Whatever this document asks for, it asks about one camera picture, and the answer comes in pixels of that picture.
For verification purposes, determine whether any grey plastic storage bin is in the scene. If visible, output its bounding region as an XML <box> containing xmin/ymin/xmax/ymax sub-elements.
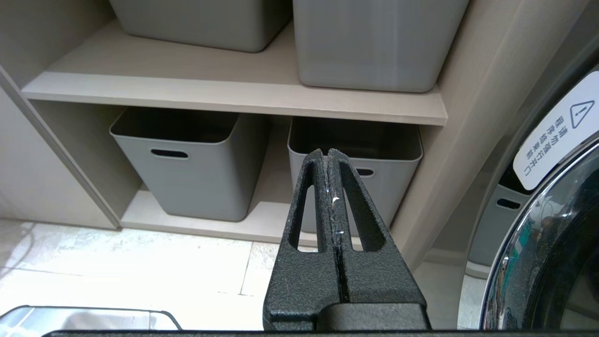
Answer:
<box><xmin>292</xmin><ymin>0</ymin><xmax>469</xmax><ymax>93</ymax></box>
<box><xmin>287</xmin><ymin>117</ymin><xmax>424</xmax><ymax>234</ymax></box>
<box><xmin>110</xmin><ymin>107</ymin><xmax>269</xmax><ymax>222</ymax></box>
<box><xmin>109</xmin><ymin>0</ymin><xmax>293</xmax><ymax>53</ymax></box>

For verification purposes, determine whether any beige wooden shelf unit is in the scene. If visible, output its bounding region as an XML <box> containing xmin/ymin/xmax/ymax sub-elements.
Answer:
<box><xmin>0</xmin><ymin>0</ymin><xmax>591</xmax><ymax>272</ymax></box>

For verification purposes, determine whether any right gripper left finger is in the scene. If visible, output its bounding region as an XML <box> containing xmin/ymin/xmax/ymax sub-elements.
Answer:
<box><xmin>263</xmin><ymin>148</ymin><xmax>338</xmax><ymax>331</ymax></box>

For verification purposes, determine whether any washing machine glass door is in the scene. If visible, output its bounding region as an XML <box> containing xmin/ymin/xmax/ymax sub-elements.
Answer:
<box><xmin>480</xmin><ymin>135</ymin><xmax>599</xmax><ymax>330</ymax></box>

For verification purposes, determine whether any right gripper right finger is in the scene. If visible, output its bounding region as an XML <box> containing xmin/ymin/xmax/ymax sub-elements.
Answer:
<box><xmin>327</xmin><ymin>148</ymin><xmax>431</xmax><ymax>330</ymax></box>

